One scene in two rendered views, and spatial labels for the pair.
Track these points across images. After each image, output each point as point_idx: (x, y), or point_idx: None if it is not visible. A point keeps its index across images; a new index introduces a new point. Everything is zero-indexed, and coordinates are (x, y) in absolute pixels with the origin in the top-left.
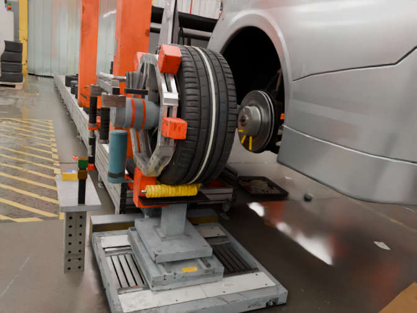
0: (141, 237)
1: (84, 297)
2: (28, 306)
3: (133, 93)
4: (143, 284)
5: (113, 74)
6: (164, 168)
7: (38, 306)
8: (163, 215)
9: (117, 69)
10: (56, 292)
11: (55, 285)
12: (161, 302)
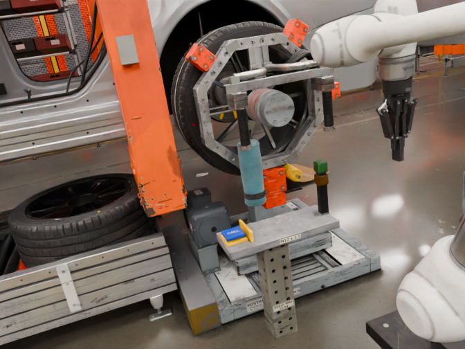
0: None
1: (335, 302)
2: (370, 337)
3: None
4: (320, 254)
5: (127, 95)
6: (284, 149)
7: (365, 329)
8: (261, 210)
9: (158, 81)
10: (336, 325)
11: (325, 329)
12: (341, 242)
